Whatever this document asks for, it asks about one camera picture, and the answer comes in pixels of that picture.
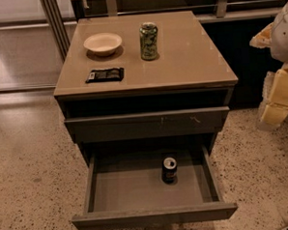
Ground metal railing frame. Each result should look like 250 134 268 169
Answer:
42 0 288 48

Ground grey drawer cabinet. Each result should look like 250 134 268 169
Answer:
54 11 238 158

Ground black snack packet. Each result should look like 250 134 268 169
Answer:
85 68 125 83

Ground open grey middle drawer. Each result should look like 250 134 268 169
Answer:
72 147 237 230

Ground dark pepsi can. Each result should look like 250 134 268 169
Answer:
161 158 178 184

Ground white bowl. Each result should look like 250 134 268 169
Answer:
83 33 123 56

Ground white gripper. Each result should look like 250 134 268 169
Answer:
249 23 288 126

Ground closed grey top drawer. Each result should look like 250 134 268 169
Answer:
64 106 229 143

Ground green soda can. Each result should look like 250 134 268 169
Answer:
139 22 158 61

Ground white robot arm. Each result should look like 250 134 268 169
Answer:
249 2 288 130

